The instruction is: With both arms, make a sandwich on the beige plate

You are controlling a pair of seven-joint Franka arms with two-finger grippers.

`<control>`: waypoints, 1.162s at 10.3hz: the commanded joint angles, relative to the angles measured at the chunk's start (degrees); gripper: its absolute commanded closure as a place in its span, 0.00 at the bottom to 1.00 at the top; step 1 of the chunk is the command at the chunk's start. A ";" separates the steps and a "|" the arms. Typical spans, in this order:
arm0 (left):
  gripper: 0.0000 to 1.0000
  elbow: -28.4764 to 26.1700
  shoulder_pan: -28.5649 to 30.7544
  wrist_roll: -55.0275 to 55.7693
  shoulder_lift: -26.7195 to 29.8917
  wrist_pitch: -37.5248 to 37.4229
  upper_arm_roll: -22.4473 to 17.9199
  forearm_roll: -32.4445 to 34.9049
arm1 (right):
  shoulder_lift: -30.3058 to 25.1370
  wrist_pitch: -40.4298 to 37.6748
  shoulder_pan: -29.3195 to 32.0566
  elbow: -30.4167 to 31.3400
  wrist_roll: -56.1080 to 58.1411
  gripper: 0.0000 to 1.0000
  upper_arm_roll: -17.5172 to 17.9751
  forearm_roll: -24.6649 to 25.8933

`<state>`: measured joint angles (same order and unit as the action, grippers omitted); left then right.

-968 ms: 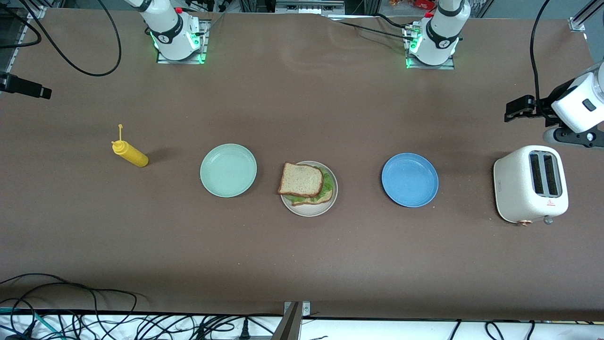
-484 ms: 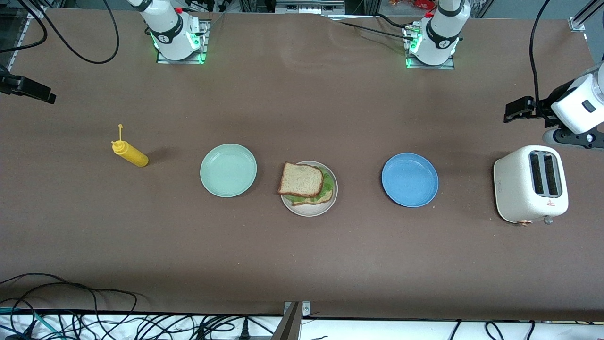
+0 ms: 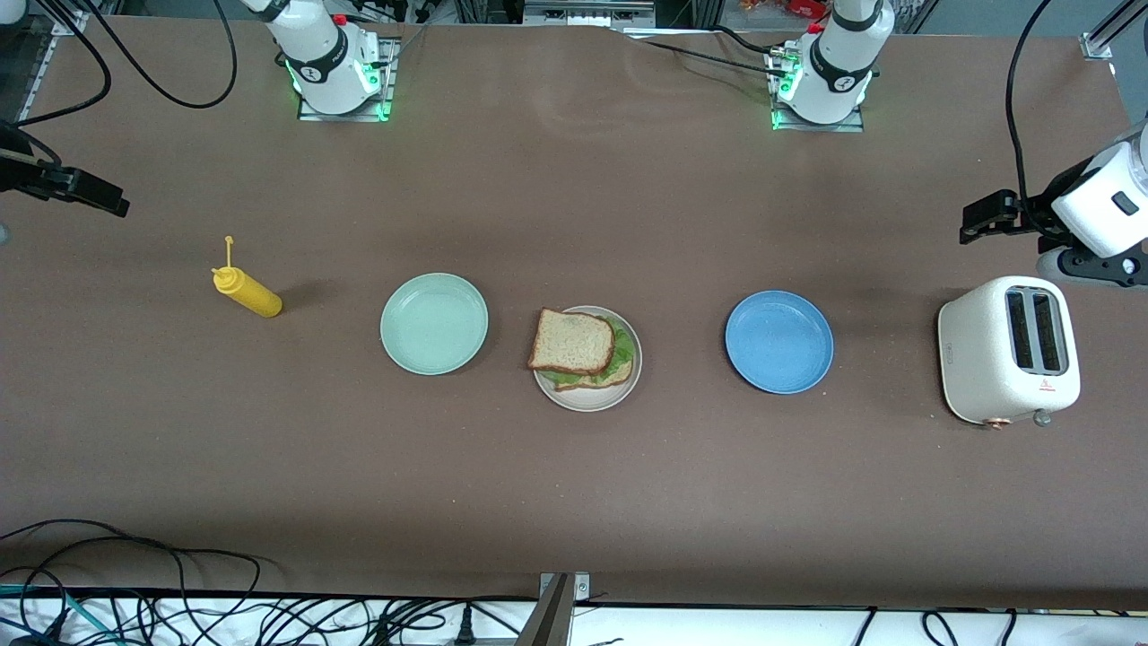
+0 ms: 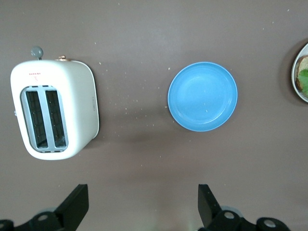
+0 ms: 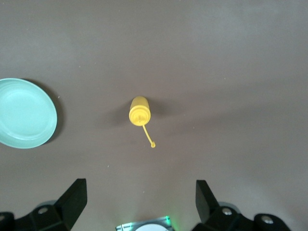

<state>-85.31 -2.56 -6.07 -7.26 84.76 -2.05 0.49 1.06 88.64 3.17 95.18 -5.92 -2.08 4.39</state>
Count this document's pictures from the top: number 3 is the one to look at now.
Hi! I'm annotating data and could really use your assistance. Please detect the aluminium frame rail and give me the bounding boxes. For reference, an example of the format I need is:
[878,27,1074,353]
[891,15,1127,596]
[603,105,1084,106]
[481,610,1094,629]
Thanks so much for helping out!
[1081,0,1148,62]
[18,11,88,122]

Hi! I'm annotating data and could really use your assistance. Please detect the red snack packet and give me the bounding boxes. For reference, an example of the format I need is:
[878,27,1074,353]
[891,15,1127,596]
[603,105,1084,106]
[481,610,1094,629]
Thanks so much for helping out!
[740,0,831,21]

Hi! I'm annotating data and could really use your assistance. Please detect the cream white toaster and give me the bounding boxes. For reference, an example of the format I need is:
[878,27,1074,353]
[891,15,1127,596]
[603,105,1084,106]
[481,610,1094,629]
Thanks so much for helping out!
[937,275,1082,430]

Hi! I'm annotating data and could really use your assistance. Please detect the black looped floor cable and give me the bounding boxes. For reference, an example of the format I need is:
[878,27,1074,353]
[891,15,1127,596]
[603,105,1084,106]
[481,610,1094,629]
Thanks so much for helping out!
[0,519,261,620]

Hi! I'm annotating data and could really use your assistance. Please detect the blue plate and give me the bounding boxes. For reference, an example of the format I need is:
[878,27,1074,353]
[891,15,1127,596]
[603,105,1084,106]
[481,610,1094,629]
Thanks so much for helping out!
[725,290,835,395]

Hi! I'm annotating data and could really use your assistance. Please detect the mint green plate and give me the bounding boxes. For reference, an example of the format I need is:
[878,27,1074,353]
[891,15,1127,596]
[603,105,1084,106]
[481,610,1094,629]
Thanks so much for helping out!
[380,273,490,376]

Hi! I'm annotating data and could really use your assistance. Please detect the green lettuce leaf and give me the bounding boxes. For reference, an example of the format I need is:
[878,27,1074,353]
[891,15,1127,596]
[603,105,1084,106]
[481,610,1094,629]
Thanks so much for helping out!
[549,316,636,390]

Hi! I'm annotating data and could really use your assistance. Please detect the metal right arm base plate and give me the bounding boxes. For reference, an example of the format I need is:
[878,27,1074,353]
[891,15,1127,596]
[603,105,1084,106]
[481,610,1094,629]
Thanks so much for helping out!
[298,36,397,123]

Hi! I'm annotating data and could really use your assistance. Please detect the teal floor cable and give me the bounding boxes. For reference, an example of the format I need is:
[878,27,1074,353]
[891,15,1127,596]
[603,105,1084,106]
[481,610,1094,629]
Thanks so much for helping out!
[0,583,117,646]

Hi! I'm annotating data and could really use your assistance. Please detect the grey metal table bracket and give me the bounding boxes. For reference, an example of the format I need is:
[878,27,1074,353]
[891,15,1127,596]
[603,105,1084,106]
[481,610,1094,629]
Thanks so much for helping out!
[516,572,591,646]

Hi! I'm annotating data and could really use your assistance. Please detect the yellow mustard squeeze bottle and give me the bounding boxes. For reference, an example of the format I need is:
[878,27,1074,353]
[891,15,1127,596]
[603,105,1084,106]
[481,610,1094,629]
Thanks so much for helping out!
[212,236,283,319]

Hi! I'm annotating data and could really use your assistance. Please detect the brown bread slice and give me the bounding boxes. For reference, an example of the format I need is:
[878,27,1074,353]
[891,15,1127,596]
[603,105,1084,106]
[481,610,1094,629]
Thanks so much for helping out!
[554,363,634,392]
[527,308,616,376]

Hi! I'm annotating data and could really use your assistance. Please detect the grey device box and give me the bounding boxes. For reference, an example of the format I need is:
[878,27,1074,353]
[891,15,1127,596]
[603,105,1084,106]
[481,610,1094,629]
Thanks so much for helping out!
[523,0,656,28]

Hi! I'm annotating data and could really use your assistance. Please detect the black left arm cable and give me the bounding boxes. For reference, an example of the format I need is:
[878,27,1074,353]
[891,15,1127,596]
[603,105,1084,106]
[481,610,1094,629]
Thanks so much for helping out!
[1004,0,1148,252]

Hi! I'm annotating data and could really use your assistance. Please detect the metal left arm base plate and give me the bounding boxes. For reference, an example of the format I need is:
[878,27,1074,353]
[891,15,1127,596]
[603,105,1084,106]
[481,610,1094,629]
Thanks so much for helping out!
[767,45,866,134]

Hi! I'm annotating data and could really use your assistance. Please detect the black base power cable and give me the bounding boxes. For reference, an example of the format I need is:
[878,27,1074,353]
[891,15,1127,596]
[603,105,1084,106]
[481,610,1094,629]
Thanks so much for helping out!
[619,31,783,77]
[709,25,777,55]

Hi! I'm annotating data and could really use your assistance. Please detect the brown table cover sheet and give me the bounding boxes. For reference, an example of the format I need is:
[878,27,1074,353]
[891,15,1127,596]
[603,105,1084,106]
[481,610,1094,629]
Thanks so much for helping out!
[0,16,1148,611]

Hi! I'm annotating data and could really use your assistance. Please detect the beige plate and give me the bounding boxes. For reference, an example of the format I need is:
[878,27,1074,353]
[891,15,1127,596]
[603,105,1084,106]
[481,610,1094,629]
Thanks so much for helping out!
[533,306,643,413]

